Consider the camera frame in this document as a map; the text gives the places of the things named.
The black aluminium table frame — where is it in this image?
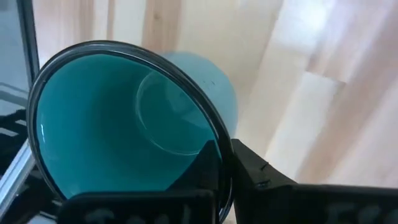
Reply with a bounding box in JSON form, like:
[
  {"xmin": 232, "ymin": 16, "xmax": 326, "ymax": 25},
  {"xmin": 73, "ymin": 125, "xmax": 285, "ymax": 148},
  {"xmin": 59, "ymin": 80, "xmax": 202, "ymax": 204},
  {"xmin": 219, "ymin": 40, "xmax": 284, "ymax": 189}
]
[{"xmin": 0, "ymin": 0, "xmax": 62, "ymax": 224}]

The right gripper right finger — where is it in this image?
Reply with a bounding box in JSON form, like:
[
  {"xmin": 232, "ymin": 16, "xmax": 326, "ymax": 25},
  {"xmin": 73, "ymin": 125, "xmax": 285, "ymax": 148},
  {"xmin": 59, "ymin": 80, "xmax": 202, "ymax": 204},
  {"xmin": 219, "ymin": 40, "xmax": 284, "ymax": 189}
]
[{"xmin": 231, "ymin": 138, "xmax": 398, "ymax": 224}]

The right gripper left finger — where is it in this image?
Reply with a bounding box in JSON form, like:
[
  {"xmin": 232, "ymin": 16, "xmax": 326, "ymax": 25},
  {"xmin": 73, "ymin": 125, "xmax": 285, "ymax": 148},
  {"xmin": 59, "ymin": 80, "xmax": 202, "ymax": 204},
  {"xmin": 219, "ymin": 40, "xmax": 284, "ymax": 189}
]
[{"xmin": 57, "ymin": 139, "xmax": 222, "ymax": 224}]

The teal enamel mug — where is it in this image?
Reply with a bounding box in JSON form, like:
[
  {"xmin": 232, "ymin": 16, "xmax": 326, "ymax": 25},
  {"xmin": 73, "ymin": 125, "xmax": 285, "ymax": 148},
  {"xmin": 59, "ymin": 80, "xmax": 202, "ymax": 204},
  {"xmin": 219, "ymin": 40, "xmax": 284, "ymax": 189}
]
[{"xmin": 26, "ymin": 40, "xmax": 239, "ymax": 223}]

